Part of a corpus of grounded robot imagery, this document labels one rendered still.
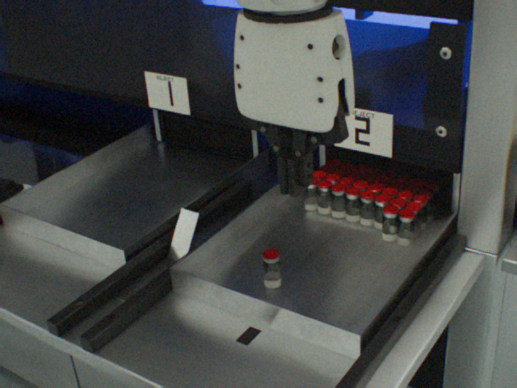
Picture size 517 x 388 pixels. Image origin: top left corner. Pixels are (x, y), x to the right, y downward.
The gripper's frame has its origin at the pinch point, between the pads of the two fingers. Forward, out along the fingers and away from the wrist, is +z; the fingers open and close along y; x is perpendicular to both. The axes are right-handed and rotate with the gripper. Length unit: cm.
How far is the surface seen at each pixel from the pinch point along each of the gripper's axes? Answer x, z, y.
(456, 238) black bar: -26.8, 20.3, -7.2
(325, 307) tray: -8.2, 22.1, 1.8
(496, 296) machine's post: -30.1, 29.9, -12.5
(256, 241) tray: -16.4, 22.1, 17.2
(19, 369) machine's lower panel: -28, 98, 109
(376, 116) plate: -27.9, 5.9, 4.9
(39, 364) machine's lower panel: -28, 92, 99
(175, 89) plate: -27.9, 7.4, 39.1
